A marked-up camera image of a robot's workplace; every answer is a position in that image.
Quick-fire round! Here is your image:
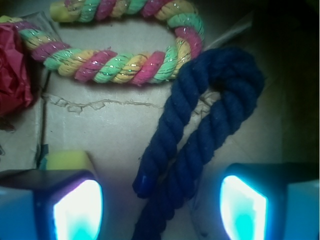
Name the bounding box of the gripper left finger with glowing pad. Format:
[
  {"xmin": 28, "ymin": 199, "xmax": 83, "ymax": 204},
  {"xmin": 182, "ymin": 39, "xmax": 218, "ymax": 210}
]
[{"xmin": 0, "ymin": 169, "xmax": 103, "ymax": 240}]

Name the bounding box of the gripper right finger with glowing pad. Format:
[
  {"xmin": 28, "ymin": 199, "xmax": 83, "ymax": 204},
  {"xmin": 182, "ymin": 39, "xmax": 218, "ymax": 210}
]
[{"xmin": 219, "ymin": 162, "xmax": 320, "ymax": 240}]

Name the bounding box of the yellow sponge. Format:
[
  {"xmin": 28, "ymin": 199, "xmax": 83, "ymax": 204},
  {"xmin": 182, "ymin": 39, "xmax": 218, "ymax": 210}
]
[{"xmin": 45, "ymin": 150, "xmax": 95, "ymax": 173}]

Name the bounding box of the dark blue twisted rope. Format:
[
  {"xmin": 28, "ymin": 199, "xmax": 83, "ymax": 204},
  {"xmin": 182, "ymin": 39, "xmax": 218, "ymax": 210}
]
[{"xmin": 130, "ymin": 47, "xmax": 266, "ymax": 240}]

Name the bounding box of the multicolour twisted rope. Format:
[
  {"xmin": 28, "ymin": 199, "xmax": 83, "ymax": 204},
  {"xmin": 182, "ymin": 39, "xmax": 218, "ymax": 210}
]
[{"xmin": 0, "ymin": 0, "xmax": 206, "ymax": 86}]

